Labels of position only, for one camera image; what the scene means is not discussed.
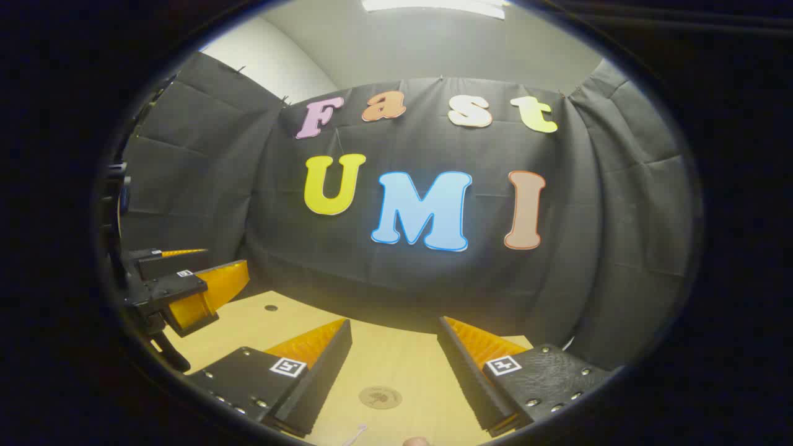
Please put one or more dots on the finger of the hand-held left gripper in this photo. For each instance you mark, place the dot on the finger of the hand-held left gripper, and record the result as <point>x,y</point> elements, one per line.
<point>167,290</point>
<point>170,265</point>

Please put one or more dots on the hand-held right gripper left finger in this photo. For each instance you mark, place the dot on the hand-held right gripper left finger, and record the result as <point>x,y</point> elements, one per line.
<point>322,371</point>

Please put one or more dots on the black backdrop cloth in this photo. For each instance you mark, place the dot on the black backdrop cloth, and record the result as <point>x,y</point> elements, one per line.
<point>433,279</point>

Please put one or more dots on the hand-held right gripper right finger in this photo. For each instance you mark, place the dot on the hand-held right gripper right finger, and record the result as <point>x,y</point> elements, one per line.
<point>471,378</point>

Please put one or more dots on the white toothbrush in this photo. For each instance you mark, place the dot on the white toothbrush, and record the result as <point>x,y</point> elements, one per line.
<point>355,435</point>

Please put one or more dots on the round cork coaster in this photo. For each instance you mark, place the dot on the round cork coaster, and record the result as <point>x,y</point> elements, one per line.
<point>380,397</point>

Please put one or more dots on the wooden desktop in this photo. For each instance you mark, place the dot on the wooden desktop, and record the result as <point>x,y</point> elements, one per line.
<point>384,359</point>

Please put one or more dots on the ceiling light panel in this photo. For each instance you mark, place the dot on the ceiling light panel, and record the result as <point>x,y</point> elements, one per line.
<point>433,5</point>

